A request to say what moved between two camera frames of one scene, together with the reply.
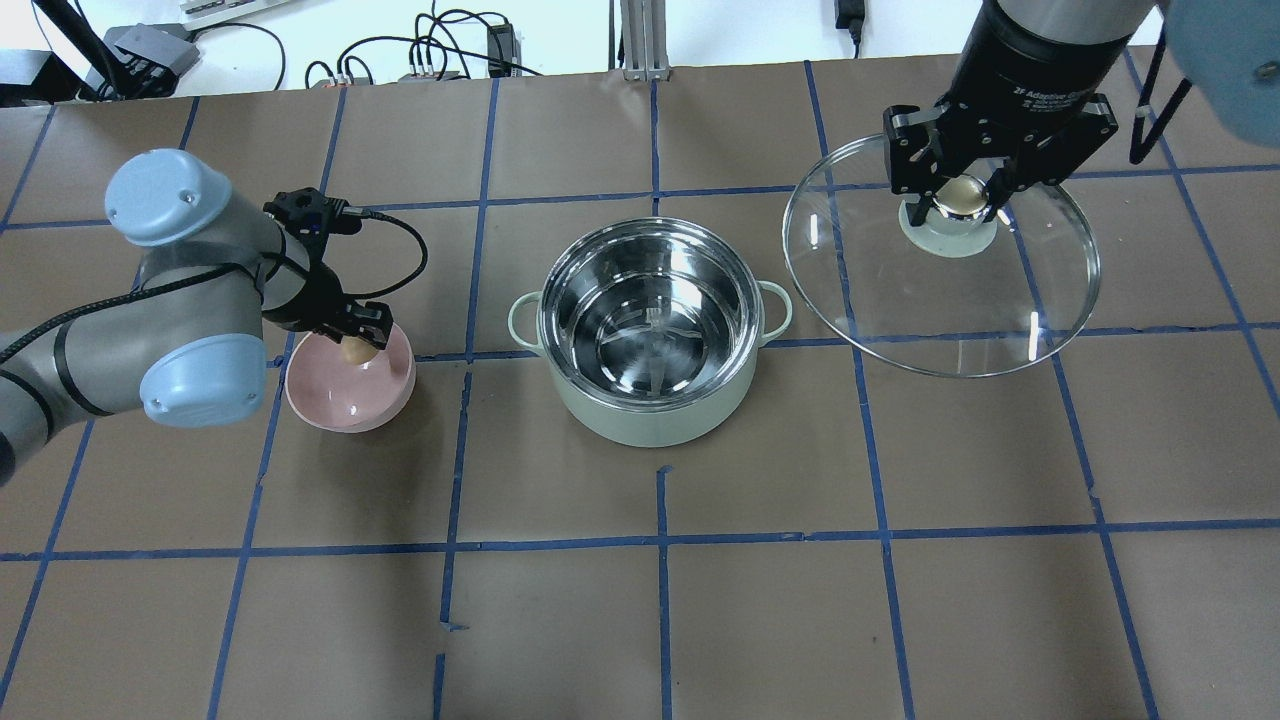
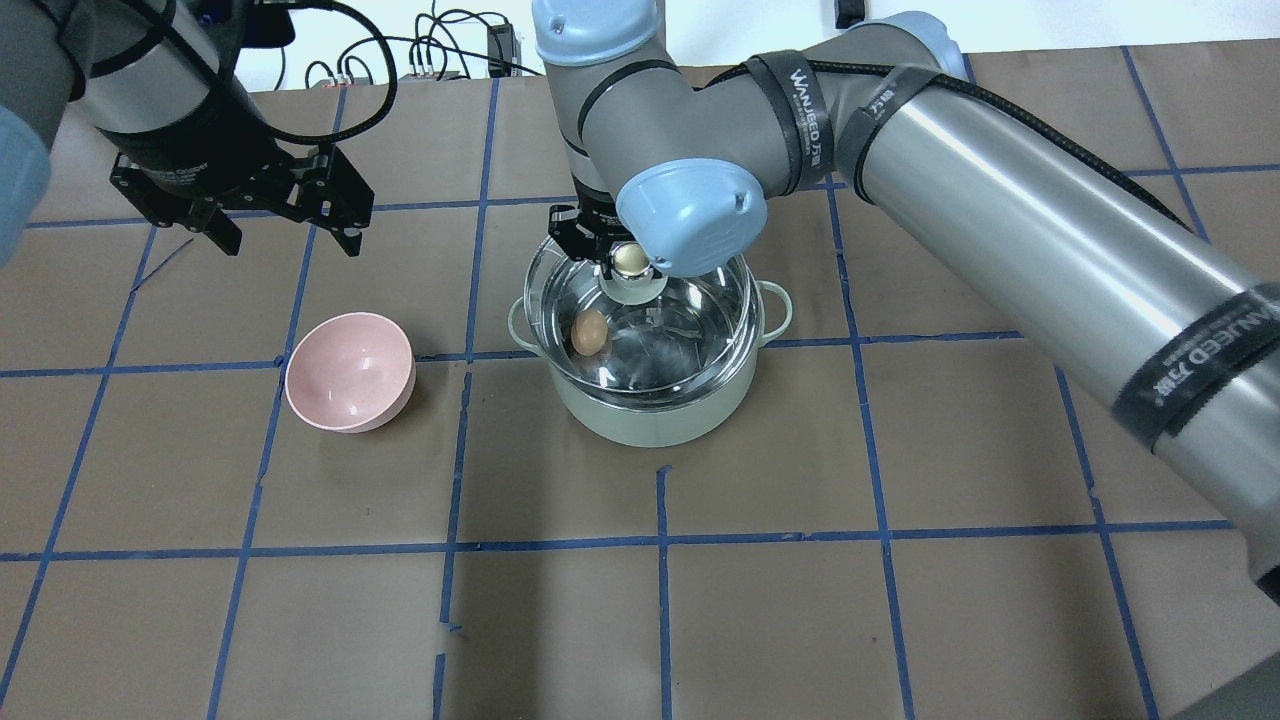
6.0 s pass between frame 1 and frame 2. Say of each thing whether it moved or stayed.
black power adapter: stayed
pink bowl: stayed
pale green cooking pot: stayed
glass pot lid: moved
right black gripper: moved
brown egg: moved
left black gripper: moved
